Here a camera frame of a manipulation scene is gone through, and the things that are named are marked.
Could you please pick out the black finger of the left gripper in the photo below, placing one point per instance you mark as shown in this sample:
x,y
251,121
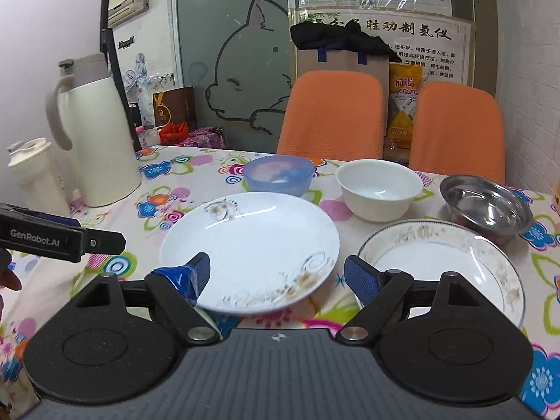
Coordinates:
x,y
103,242

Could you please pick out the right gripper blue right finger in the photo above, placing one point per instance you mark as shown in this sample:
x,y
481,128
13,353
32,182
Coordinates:
x,y
382,296

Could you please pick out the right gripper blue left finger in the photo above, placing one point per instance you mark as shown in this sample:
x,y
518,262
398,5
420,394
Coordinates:
x,y
174,293

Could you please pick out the white gold-rimmed plate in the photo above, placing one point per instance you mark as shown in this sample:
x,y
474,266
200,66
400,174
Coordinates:
x,y
427,248

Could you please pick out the white floral plate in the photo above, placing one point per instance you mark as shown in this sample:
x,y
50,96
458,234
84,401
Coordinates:
x,y
267,251

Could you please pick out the white ceramic bowl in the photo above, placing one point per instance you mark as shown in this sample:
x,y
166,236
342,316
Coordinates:
x,y
377,190

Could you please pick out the stainless steel bowl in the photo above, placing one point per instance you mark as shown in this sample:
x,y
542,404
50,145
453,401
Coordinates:
x,y
489,209

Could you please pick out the blue plastic bowl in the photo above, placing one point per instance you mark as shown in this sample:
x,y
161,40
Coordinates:
x,y
283,174

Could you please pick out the light green plate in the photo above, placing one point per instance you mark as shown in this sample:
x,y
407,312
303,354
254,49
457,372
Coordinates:
x,y
208,319

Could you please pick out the person's left hand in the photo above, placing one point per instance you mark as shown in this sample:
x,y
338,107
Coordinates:
x,y
8,279

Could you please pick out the cream plastic bottle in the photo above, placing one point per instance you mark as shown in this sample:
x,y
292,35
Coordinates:
x,y
38,176

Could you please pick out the floral tablecloth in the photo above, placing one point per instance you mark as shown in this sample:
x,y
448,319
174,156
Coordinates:
x,y
177,180

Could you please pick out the white thermos jug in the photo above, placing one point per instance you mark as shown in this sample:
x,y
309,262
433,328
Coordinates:
x,y
87,120

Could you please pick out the red plastic bag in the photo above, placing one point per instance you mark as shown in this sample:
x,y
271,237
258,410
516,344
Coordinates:
x,y
173,134

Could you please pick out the purple patterned bag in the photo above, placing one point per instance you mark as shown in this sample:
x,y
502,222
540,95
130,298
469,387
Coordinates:
x,y
206,137

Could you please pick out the brown gift box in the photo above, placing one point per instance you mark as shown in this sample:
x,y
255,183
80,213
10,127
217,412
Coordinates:
x,y
175,106

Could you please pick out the right orange chair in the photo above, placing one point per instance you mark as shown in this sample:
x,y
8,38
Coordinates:
x,y
458,130

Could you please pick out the orange chair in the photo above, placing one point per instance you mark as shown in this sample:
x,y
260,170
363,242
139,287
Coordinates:
x,y
336,115
458,130

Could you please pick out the left orange chair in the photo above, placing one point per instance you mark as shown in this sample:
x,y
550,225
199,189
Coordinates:
x,y
336,115

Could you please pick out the red cracker box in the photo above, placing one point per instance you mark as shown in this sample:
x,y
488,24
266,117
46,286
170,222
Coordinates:
x,y
556,199

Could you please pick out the yellow snack bag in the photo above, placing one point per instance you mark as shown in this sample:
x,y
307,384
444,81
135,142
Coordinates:
x,y
405,82

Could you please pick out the white air conditioner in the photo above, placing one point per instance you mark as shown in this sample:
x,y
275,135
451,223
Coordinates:
x,y
120,11

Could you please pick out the poster with chinese text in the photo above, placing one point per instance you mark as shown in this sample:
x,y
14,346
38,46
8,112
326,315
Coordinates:
x,y
443,46

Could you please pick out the glass door with cat drawing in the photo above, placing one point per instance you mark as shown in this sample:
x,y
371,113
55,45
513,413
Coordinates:
x,y
235,56

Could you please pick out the black cloth on box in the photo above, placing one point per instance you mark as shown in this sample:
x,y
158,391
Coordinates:
x,y
323,38

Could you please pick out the cardboard box with blue handles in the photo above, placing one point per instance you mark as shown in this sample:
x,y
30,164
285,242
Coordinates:
x,y
345,61

